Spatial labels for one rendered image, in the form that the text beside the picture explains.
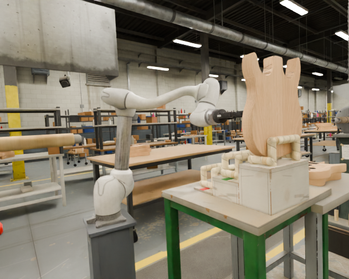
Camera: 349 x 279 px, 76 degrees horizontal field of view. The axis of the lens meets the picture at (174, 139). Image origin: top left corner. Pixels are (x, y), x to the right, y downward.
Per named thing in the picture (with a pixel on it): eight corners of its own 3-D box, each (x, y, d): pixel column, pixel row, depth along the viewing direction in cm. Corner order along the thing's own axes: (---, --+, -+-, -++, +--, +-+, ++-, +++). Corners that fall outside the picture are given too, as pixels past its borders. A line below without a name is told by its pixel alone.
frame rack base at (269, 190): (272, 216, 80) (271, 169, 79) (239, 205, 92) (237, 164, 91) (309, 199, 95) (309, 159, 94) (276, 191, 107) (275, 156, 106)
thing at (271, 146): (273, 166, 82) (272, 141, 81) (265, 166, 84) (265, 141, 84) (278, 165, 84) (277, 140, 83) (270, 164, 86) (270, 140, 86)
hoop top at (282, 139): (272, 145, 81) (272, 137, 81) (265, 145, 84) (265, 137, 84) (301, 141, 92) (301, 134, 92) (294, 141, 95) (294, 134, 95)
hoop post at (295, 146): (298, 161, 91) (297, 138, 90) (290, 160, 94) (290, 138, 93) (302, 160, 93) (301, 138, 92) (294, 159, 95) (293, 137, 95)
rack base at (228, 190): (240, 205, 92) (239, 183, 91) (212, 196, 106) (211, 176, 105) (277, 191, 107) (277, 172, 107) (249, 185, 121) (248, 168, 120)
